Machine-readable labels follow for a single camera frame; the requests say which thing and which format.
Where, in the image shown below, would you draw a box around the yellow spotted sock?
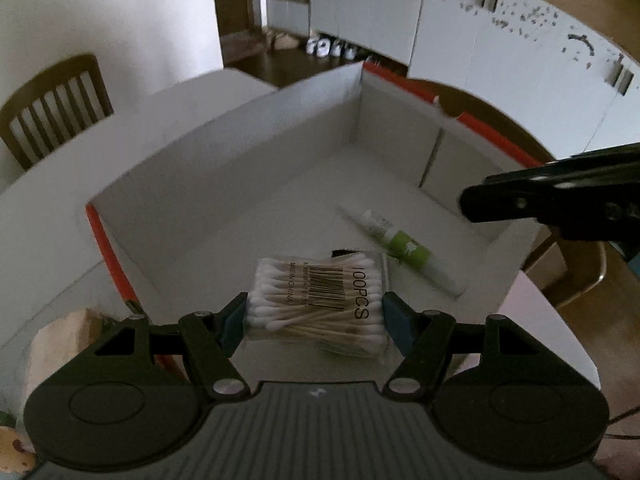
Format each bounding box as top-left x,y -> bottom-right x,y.
0,425 -> 36,476

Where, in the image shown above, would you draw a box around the tall grey cabinet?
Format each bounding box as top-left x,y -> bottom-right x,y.
309,0 -> 640,161

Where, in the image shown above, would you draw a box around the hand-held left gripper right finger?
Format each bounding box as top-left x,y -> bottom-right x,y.
382,291 -> 571,403

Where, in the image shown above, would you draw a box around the tan yellow cloth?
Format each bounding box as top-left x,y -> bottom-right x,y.
25,309 -> 128,411

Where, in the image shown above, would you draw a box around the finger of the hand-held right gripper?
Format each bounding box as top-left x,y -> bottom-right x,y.
459,144 -> 640,242

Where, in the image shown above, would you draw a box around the green white tube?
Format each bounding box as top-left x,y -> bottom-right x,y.
339,205 -> 468,297

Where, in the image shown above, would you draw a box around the white cardboard box red rim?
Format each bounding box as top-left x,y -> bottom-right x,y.
84,60 -> 547,378

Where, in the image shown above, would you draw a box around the low grey bench cabinet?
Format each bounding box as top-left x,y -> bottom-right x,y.
265,0 -> 312,36

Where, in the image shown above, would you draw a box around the row of white shoes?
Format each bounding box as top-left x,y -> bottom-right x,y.
304,34 -> 359,60

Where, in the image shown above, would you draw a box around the slatted wooden chair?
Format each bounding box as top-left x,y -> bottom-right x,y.
0,54 -> 115,171

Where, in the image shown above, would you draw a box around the cotton swab packet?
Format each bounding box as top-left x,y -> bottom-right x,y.
244,255 -> 391,361

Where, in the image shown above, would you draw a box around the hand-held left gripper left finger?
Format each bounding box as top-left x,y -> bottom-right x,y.
65,291 -> 251,402

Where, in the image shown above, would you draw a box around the brown door mat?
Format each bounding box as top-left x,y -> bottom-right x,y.
222,32 -> 268,63

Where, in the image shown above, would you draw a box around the round-back wooden chair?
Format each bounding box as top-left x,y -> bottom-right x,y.
407,77 -> 608,311

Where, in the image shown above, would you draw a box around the tan shoes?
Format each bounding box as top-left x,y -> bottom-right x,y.
262,29 -> 301,52

